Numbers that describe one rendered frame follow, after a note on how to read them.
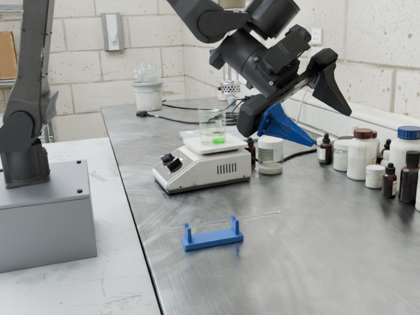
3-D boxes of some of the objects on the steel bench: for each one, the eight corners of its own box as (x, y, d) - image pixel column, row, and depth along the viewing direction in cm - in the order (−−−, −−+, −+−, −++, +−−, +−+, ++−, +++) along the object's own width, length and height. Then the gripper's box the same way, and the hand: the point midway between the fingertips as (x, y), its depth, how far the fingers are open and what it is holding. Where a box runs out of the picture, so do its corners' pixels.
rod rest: (184, 251, 70) (183, 230, 69) (180, 242, 73) (179, 222, 72) (244, 240, 72) (244, 220, 71) (237, 232, 75) (236, 212, 74)
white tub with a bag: (129, 109, 201) (124, 61, 195) (158, 105, 207) (154, 59, 201) (140, 114, 189) (135, 62, 183) (170, 109, 195) (167, 60, 189)
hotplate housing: (167, 196, 93) (164, 160, 91) (152, 178, 105) (149, 145, 103) (260, 179, 101) (260, 145, 98) (237, 164, 112) (236, 134, 110)
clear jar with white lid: (288, 172, 105) (288, 139, 103) (268, 177, 102) (267, 144, 100) (272, 166, 110) (272, 135, 108) (253, 170, 107) (252, 139, 105)
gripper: (290, 50, 73) (364, 109, 68) (207, 105, 66) (282, 176, 61) (300, 21, 68) (380, 83, 63) (211, 77, 61) (293, 152, 56)
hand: (314, 113), depth 63 cm, fingers open, 8 cm apart
